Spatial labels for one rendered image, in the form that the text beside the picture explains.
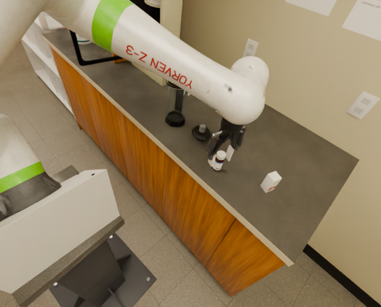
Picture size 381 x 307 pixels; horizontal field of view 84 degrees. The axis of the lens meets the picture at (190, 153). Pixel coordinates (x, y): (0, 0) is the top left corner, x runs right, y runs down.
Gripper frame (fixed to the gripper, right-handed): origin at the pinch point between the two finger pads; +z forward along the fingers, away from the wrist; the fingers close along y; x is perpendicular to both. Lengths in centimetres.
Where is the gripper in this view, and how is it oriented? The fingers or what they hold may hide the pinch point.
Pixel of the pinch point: (220, 157)
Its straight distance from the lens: 86.4
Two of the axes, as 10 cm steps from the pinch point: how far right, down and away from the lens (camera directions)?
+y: -9.0, 2.5, -3.7
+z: -1.2, 6.6, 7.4
